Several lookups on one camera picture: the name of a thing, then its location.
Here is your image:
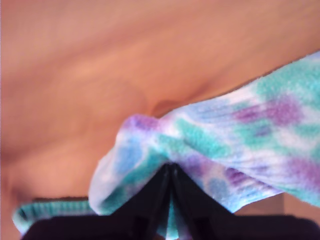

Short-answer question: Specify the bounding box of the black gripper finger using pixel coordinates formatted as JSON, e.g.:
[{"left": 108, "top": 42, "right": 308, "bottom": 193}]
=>
[
  {"left": 171, "top": 163, "right": 236, "bottom": 239},
  {"left": 106, "top": 162, "right": 174, "bottom": 235}
]

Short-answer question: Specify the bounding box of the pastel tie-dye sock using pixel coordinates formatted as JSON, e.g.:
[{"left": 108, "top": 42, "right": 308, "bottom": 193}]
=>
[
  {"left": 88, "top": 51, "right": 320, "bottom": 238},
  {"left": 11, "top": 198, "right": 97, "bottom": 235}
]

